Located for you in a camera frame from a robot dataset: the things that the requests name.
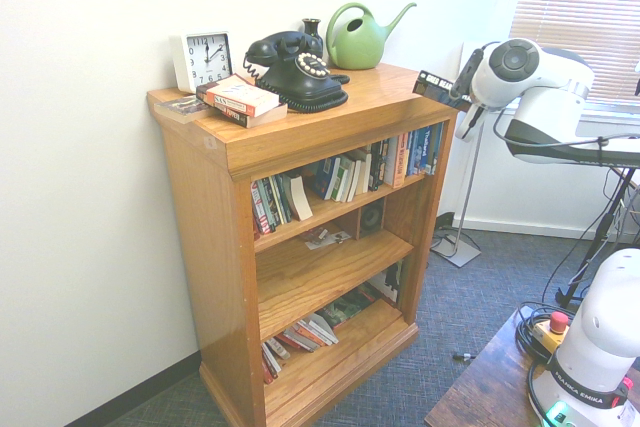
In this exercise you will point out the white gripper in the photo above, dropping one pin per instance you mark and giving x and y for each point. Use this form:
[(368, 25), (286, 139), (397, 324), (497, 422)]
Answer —
[(470, 124)]

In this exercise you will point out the blue Darwin's Radio paperback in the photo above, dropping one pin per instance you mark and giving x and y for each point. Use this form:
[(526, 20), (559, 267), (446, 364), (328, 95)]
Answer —
[(435, 87)]

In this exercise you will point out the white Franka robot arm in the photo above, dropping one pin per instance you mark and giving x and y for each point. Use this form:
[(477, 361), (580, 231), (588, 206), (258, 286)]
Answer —
[(545, 92)]

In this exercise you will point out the blue Thailand guide book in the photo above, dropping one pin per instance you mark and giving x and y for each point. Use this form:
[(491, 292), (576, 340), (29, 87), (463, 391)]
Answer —
[(424, 147)]

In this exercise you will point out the yellow blue spine book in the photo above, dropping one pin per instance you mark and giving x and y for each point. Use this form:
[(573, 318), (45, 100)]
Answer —
[(410, 154)]

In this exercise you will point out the orange red spine book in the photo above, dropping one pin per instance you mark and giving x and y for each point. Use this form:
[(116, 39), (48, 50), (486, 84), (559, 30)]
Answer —
[(395, 162)]

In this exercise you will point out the black spine book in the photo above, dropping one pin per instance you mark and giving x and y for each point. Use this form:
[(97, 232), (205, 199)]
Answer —
[(378, 167)]

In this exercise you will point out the green white cover book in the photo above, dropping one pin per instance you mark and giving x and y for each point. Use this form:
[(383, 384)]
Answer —
[(342, 179)]

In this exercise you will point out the dark cover paperback book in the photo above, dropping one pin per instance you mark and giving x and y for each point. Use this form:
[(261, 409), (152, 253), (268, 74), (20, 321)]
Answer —
[(327, 179)]

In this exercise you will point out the thick cream paperback book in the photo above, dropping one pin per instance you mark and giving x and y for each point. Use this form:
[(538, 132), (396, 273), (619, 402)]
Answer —
[(300, 197)]

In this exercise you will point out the loose paper middle shelf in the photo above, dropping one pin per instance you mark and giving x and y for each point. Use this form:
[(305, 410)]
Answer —
[(325, 239)]

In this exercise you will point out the black Power paperback book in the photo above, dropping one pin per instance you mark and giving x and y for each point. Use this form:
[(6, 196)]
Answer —
[(260, 119)]

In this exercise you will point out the green spine book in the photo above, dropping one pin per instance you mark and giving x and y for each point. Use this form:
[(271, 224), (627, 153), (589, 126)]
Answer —
[(286, 199)]

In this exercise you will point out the white black picture book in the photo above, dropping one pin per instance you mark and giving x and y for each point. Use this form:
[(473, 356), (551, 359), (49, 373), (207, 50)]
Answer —
[(385, 282)]

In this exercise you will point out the red white paperback book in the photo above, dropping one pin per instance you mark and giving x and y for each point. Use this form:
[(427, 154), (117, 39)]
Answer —
[(240, 94)]

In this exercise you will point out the red white spine book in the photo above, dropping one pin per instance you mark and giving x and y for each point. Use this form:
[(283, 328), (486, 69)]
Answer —
[(261, 207)]

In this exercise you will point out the dark green cover book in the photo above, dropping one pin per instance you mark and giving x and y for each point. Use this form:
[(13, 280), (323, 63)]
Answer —
[(350, 309)]

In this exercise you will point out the white book red marks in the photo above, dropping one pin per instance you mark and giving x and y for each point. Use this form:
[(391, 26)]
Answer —
[(320, 329)]

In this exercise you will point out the dark cover flat book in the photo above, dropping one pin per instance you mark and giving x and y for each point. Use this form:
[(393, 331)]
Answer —
[(180, 109)]

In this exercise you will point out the metal pole floor stand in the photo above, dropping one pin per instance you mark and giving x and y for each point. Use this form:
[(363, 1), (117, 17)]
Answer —
[(468, 187)]

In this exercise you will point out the green plastic watering can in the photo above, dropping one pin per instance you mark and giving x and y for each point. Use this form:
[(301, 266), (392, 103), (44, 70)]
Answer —
[(355, 49)]

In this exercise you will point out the black rotary telephone base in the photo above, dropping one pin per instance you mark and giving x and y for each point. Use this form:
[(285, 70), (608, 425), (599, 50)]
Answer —
[(310, 82)]

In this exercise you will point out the small round black speaker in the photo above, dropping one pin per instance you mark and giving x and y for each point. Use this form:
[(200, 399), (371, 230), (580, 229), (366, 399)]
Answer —
[(372, 217)]

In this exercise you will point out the black ceramic vase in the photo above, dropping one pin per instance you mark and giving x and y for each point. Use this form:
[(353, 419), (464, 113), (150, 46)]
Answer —
[(311, 27)]

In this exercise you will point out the black electronic keyboard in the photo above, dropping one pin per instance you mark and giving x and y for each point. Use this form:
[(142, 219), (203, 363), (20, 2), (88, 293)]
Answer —
[(615, 159)]

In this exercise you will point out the black keyboard stand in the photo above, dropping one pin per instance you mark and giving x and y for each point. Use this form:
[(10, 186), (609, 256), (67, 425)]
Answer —
[(606, 219)]

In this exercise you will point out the black telephone handset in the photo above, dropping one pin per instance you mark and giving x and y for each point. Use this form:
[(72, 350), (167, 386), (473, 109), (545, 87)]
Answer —
[(260, 49)]

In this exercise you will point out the yellow red emergency stop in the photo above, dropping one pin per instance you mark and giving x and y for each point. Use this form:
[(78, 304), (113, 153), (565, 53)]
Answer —
[(557, 319)]

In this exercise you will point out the white square clock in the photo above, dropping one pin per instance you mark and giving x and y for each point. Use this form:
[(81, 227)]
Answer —
[(205, 62)]

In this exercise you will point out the small black floor tool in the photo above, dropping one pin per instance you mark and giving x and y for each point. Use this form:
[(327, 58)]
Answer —
[(462, 356)]

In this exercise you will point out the wooden bookshelf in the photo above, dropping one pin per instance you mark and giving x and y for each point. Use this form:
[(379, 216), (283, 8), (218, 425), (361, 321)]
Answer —
[(220, 247)]

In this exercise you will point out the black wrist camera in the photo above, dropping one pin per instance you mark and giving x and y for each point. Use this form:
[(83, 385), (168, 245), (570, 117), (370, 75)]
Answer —
[(467, 72)]

